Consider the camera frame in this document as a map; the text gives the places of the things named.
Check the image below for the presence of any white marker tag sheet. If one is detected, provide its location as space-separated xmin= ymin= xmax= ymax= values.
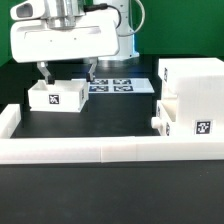
xmin=88 ymin=78 xmax=154 ymax=94

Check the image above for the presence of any white front drawer tray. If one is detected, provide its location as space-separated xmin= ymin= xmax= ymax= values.
xmin=151 ymin=99 xmax=176 ymax=136

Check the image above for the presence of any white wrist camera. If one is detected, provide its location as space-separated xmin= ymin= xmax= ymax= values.
xmin=10 ymin=0 xmax=48 ymax=21

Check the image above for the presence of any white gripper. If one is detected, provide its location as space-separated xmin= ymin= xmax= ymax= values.
xmin=11 ymin=15 xmax=119 ymax=85

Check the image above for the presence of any white drawer cabinet box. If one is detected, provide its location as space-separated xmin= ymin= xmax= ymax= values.
xmin=158 ymin=58 xmax=224 ymax=136

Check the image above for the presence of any white U-shaped barrier frame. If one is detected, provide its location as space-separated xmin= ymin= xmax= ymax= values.
xmin=0 ymin=104 xmax=224 ymax=164

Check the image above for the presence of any white drawer tray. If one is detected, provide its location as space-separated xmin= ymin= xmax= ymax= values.
xmin=151 ymin=99 xmax=176 ymax=136
xmin=28 ymin=79 xmax=88 ymax=112

